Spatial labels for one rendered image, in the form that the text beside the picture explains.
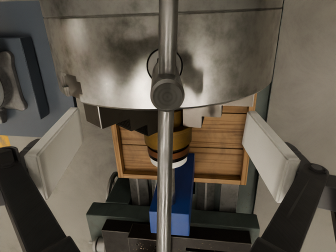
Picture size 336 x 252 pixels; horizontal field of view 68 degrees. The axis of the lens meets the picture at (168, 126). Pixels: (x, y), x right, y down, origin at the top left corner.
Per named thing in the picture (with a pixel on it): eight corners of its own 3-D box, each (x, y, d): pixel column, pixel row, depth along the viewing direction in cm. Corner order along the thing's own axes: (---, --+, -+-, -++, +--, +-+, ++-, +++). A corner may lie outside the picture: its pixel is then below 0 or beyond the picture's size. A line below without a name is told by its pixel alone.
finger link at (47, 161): (47, 201, 14) (34, 201, 14) (84, 141, 20) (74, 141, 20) (37, 155, 13) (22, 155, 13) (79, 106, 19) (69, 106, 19)
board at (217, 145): (109, 71, 63) (103, 75, 60) (256, 71, 58) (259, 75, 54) (122, 169, 76) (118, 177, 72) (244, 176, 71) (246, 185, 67)
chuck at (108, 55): (84, 15, 50) (-21, 21, 21) (241, 8, 50) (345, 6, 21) (92, 60, 54) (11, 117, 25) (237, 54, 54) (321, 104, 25)
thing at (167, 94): (153, 49, 25) (149, 79, 15) (175, 49, 26) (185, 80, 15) (153, 70, 26) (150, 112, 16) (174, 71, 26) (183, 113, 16)
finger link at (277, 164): (288, 159, 13) (302, 159, 13) (247, 110, 19) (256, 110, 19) (275, 204, 14) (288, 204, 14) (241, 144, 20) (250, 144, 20)
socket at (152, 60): (148, 43, 25) (146, 47, 23) (181, 44, 25) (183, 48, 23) (148, 76, 27) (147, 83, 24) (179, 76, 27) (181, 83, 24)
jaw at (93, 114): (138, 56, 38) (63, 70, 30) (161, 59, 35) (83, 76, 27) (144, 122, 42) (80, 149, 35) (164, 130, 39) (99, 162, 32)
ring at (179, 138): (132, 115, 38) (137, 165, 42) (192, 116, 37) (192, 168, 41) (145, 96, 46) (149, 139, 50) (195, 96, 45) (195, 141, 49)
